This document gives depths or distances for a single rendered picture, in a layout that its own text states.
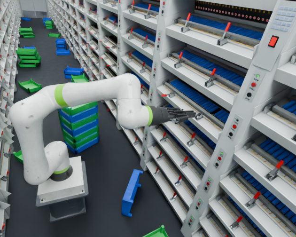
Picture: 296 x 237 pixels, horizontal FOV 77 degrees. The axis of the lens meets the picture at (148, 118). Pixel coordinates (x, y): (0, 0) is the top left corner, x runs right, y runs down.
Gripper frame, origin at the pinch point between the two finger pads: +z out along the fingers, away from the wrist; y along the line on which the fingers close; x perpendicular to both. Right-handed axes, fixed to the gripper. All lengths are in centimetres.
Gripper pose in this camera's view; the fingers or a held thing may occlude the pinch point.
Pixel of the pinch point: (189, 114)
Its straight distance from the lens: 100.8
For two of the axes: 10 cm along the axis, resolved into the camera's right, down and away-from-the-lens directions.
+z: 8.5, -0.4, 5.3
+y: 4.7, 5.4, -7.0
